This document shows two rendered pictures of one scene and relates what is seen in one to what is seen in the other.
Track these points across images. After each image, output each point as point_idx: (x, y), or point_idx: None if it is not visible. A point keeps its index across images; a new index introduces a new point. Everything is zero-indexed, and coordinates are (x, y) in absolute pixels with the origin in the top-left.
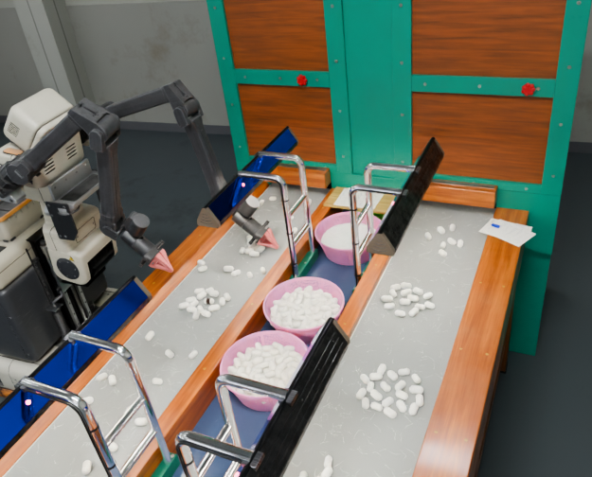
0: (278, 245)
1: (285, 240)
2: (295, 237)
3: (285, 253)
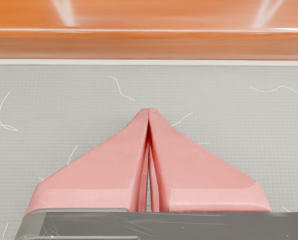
0: (150, 110)
1: (8, 134)
2: None
3: (230, 10)
